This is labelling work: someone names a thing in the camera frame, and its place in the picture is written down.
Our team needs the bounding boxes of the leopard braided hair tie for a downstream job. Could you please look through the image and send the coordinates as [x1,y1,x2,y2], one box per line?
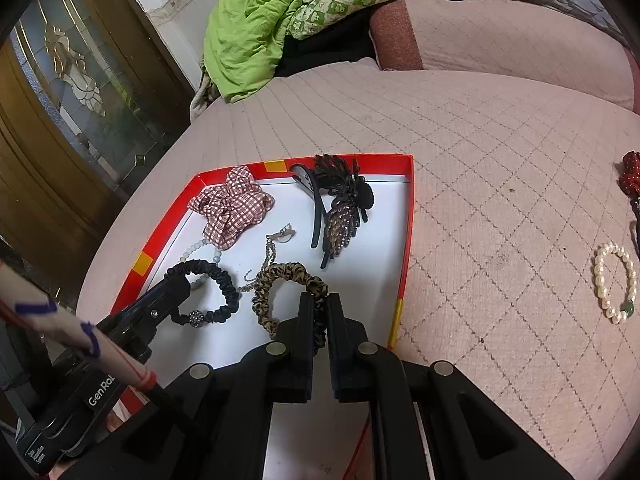
[251,262,331,341]

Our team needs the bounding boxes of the wooden door with glass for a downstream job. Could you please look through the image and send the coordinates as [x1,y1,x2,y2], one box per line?
[0,0,197,292]

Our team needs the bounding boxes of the red cardboard box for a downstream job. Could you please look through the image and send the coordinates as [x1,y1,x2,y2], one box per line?
[75,153,416,480]

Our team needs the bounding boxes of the small bead chain bracelet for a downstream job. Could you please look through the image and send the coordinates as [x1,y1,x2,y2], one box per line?
[192,224,297,294]

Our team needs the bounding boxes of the red plaid scrunchie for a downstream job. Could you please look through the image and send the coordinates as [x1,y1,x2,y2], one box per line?
[188,164,276,251]

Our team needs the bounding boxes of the black satin hair tie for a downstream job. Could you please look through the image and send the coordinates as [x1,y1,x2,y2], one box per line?
[165,258,241,329]

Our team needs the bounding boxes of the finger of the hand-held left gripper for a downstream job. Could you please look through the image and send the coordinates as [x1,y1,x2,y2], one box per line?
[96,275,194,362]

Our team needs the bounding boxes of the black curved hair clip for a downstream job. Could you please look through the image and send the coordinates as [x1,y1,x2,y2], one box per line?
[290,162,327,250]

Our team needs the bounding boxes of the white pearl bracelet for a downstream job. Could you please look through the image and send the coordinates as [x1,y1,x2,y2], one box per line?
[593,242,640,325]

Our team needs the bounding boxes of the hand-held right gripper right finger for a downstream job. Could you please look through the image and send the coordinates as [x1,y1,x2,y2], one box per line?
[327,293,577,480]

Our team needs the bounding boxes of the red polka dot scrunchie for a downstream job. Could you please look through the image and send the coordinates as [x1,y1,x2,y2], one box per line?
[620,150,640,196]

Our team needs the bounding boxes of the green quilt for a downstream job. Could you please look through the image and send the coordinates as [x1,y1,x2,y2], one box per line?
[199,0,477,104]

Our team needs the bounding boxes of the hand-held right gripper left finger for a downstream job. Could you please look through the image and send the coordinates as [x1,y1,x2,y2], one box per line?
[107,293,327,480]

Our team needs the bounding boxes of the pink quilted bolster cushion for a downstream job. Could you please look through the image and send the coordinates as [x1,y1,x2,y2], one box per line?
[369,0,640,112]

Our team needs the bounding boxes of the paper-wrapped black cable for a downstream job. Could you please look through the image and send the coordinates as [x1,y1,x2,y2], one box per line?
[0,259,202,442]

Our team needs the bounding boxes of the black rhinestone hair claw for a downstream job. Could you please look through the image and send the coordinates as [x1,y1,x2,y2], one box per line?
[313,154,375,270]

